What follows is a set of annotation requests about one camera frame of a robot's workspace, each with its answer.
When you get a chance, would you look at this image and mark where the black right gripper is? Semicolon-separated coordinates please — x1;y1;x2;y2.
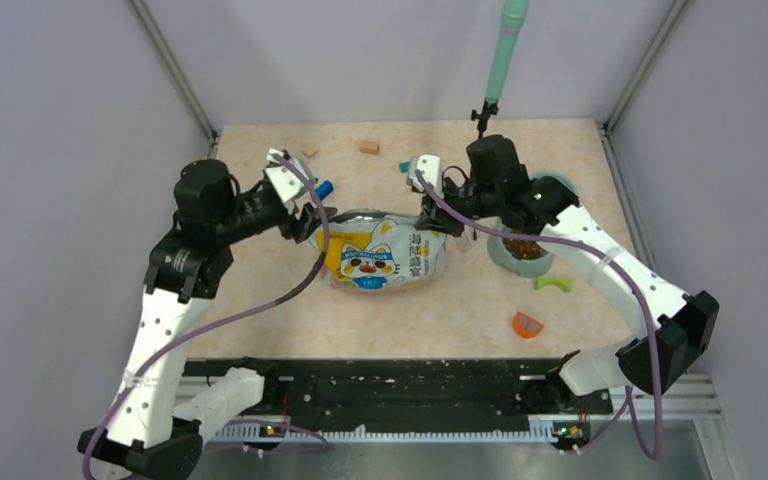
415;174;502;238

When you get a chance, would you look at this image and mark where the clear plastic scoop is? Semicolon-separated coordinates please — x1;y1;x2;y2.
455;231;473;253

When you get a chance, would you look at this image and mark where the pink pet food bag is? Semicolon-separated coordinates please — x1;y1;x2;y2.
307;209;448;294

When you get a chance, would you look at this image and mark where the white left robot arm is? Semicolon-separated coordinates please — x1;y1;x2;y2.
78;149;331;479

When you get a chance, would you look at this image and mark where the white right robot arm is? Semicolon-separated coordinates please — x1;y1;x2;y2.
406;134;720;412

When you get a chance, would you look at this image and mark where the teal double pet bowl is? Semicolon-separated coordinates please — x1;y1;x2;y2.
486;170;579;278

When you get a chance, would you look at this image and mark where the blue toy block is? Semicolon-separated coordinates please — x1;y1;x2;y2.
314;180;334;201

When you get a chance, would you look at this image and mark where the small wooden cube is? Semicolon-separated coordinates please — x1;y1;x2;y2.
302;145;319;158

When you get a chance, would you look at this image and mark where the light wooden block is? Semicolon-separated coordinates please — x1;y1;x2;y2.
358;139;381;155

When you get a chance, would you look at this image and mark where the black tripod stand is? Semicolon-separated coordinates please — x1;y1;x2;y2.
470;99;499;139

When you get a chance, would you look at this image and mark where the orange semicircle toy block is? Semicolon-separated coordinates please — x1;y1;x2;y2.
511;311;545;339

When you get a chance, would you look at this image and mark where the green curved toy piece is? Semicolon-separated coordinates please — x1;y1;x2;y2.
534;275;574;293

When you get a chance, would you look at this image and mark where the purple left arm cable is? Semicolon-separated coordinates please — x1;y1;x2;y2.
81;153;332;480

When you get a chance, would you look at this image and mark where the aluminium frame rail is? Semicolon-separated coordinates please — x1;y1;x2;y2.
118;374;723;444

